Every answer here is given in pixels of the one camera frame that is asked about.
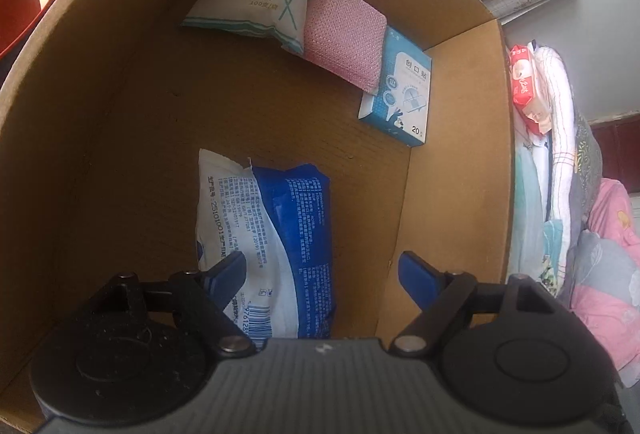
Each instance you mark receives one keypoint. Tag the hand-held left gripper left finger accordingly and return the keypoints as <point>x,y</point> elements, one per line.
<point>227,274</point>

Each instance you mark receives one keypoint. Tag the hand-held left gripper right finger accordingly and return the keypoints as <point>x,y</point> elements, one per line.
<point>415,279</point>

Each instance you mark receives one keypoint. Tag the blue white packet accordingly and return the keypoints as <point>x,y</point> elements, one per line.
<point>290,239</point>

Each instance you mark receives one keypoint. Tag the white plastic bag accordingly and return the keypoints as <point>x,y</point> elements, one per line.
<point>527,204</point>

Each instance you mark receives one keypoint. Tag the brown cardboard box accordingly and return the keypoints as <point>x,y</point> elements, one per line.
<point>125,138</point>

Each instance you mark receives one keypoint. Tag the blue plaster box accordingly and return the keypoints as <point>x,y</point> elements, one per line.
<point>400,88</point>

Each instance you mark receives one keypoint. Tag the pink sponge cloth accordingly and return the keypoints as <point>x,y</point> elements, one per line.
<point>345,33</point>

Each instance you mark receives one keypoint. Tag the pink grey cartoon quilt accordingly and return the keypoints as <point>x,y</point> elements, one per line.
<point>610,264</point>

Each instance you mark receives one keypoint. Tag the grey floral pillow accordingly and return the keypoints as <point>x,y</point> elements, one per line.
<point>587,163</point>

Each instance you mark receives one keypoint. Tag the rolled white towel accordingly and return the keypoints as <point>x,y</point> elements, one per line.
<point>560,113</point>

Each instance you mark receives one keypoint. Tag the red wet wipes pack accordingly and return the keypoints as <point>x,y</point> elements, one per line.
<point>527,88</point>

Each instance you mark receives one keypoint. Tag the dark red door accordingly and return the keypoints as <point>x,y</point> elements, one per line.
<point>620,153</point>

